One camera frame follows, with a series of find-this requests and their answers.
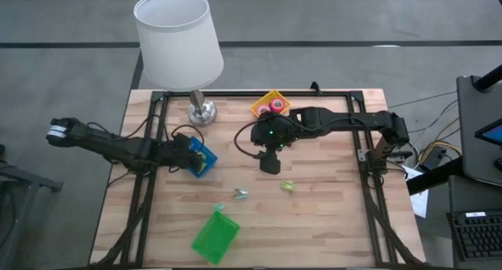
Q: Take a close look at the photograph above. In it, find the white paper sheet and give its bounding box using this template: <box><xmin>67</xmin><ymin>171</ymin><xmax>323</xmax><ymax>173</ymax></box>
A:
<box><xmin>403</xmin><ymin>166</ymin><xmax>429</xmax><ymax>219</ymax></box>

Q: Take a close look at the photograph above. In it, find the yellow plastic bin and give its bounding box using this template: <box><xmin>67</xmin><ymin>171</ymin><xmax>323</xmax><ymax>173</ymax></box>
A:
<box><xmin>249</xmin><ymin>89</ymin><xmax>293</xmax><ymax>126</ymax></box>

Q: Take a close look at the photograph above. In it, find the blue plastic bin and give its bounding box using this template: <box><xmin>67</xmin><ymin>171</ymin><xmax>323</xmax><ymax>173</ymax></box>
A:
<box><xmin>186</xmin><ymin>136</ymin><xmax>219</xmax><ymax>179</ymax></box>

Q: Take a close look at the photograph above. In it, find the grey computer stand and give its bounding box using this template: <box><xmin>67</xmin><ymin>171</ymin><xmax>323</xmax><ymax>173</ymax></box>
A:
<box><xmin>456</xmin><ymin>75</ymin><xmax>502</xmax><ymax>188</ymax></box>

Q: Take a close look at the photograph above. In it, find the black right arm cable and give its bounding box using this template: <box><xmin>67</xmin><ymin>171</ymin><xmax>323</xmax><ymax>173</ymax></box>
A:
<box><xmin>234</xmin><ymin>122</ymin><xmax>264</xmax><ymax>159</ymax></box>

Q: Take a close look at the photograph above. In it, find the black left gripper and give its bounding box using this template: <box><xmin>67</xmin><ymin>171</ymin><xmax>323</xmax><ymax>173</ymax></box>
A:
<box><xmin>158</xmin><ymin>133</ymin><xmax>207</xmax><ymax>173</ymax></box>

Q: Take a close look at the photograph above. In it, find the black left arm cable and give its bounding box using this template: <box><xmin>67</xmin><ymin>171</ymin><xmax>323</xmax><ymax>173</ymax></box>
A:
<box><xmin>171</xmin><ymin>123</ymin><xmax>205</xmax><ymax>145</ymax></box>

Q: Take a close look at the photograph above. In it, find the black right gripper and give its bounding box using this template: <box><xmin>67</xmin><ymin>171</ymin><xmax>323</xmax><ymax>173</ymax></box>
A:
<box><xmin>249</xmin><ymin>115</ymin><xmax>303</xmax><ymax>175</ymax></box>

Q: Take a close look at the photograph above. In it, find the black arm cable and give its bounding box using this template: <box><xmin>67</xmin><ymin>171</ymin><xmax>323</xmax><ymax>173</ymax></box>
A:
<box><xmin>234</xmin><ymin>122</ymin><xmax>264</xmax><ymax>159</ymax></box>
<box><xmin>171</xmin><ymin>123</ymin><xmax>205</xmax><ymax>145</ymax></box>

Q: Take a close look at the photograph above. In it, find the white shade table lamp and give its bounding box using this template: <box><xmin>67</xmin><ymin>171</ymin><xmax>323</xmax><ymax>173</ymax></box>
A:
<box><xmin>133</xmin><ymin>0</ymin><xmax>225</xmax><ymax>127</ymax></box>

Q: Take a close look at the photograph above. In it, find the green plastic bin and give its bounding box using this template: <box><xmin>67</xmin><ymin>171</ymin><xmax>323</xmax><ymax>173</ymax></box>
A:
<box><xmin>191</xmin><ymin>210</ymin><xmax>241</xmax><ymax>265</ymax></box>

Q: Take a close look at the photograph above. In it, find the black pole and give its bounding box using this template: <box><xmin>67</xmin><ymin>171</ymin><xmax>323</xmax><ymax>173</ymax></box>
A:
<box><xmin>472</xmin><ymin>64</ymin><xmax>502</xmax><ymax>93</ymax></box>

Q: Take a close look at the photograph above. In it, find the black keyboard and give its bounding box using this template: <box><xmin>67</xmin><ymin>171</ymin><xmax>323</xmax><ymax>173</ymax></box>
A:
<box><xmin>446</xmin><ymin>210</ymin><xmax>502</xmax><ymax>262</ymax></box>

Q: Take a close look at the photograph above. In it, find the tablet screen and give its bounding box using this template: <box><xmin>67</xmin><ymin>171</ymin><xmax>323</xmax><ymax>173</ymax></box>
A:
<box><xmin>474</xmin><ymin>119</ymin><xmax>502</xmax><ymax>148</ymax></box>

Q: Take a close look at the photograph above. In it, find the yellow cable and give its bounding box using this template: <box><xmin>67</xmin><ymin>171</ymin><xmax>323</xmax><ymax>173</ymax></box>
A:
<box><xmin>417</xmin><ymin>119</ymin><xmax>464</xmax><ymax>161</ymax></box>

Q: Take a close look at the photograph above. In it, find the black side table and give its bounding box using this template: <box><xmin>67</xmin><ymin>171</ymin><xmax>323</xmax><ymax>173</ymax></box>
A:
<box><xmin>0</xmin><ymin>144</ymin><xmax>64</xmax><ymax>270</ymax></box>

